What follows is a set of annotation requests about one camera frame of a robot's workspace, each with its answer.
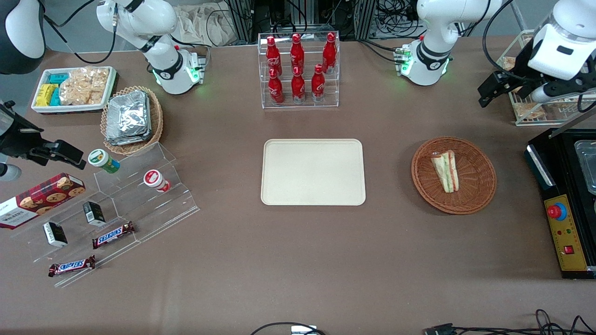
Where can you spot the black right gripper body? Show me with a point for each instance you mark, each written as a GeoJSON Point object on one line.
{"type": "Point", "coordinates": [15, 138]}

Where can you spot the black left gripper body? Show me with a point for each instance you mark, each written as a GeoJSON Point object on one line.
{"type": "Point", "coordinates": [520, 69]}

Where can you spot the triangle sandwich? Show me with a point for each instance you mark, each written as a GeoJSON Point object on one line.
{"type": "Point", "coordinates": [446, 171]}

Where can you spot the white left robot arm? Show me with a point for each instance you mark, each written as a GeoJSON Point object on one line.
{"type": "Point", "coordinates": [433, 56]}

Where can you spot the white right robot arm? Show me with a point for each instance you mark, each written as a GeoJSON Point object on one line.
{"type": "Point", "coordinates": [172, 70]}

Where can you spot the white rectangular snack tray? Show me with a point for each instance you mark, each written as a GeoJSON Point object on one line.
{"type": "Point", "coordinates": [42, 109]}

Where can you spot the brown round wicker basket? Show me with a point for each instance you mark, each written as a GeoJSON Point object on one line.
{"type": "Point", "coordinates": [475, 186]}

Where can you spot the light wicker basket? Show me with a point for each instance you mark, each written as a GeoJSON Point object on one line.
{"type": "Point", "coordinates": [157, 121]}

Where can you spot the beige plastic tray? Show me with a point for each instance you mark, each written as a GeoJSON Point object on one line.
{"type": "Point", "coordinates": [312, 172]}

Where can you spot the wrapped bread pack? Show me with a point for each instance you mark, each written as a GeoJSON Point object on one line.
{"type": "Point", "coordinates": [528, 110]}
{"type": "Point", "coordinates": [508, 63]}

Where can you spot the green lid snack cup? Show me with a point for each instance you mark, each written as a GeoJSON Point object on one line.
{"type": "Point", "coordinates": [102, 159]}

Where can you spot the red tartan cookie box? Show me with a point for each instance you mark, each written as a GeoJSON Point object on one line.
{"type": "Point", "coordinates": [42, 200]}

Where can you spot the yellow snack packs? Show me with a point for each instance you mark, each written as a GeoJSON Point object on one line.
{"type": "Point", "coordinates": [45, 94]}

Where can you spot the teal snack pack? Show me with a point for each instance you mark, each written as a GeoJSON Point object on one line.
{"type": "Point", "coordinates": [56, 97]}
{"type": "Point", "coordinates": [59, 78]}

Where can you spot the small black box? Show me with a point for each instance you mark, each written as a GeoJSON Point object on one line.
{"type": "Point", "coordinates": [94, 214]}
{"type": "Point", "coordinates": [56, 234]}

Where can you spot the silver foil pack stack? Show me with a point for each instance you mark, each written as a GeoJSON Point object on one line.
{"type": "Point", "coordinates": [128, 118]}

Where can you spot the clear bag of crackers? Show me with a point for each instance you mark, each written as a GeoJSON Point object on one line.
{"type": "Point", "coordinates": [84, 86]}

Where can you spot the clear acrylic step stand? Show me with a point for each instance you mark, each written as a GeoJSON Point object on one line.
{"type": "Point", "coordinates": [139, 209]}

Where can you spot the red lid snack cup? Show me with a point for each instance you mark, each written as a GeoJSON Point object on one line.
{"type": "Point", "coordinates": [155, 180]}

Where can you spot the brown Snickers bar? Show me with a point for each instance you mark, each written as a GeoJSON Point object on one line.
{"type": "Point", "coordinates": [72, 266]}
{"type": "Point", "coordinates": [113, 235]}

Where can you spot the red emergency stop button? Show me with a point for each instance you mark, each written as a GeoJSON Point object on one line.
{"type": "Point", "coordinates": [555, 211]}

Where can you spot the clear acrylic bottle rack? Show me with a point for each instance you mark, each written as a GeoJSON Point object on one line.
{"type": "Point", "coordinates": [333, 93]}

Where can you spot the black machine with yellow panel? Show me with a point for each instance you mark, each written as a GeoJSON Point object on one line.
{"type": "Point", "coordinates": [565, 246]}

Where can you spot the red cola bottle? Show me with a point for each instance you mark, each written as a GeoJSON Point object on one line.
{"type": "Point", "coordinates": [276, 90]}
{"type": "Point", "coordinates": [318, 86]}
{"type": "Point", "coordinates": [298, 88]}
{"type": "Point", "coordinates": [297, 53]}
{"type": "Point", "coordinates": [273, 56]}
{"type": "Point", "coordinates": [329, 53]}

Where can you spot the beige crumpled cloth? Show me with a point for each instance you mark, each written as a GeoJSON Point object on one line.
{"type": "Point", "coordinates": [205, 25]}

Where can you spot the black plug connector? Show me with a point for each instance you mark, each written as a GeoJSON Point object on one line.
{"type": "Point", "coordinates": [439, 329]}

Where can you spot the small white device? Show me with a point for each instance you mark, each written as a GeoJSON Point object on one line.
{"type": "Point", "coordinates": [303, 330]}

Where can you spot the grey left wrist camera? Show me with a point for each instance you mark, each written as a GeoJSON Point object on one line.
{"type": "Point", "coordinates": [542, 94]}

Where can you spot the aluminium frame post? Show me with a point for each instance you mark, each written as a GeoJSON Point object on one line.
{"type": "Point", "coordinates": [365, 18]}
{"type": "Point", "coordinates": [242, 21]}

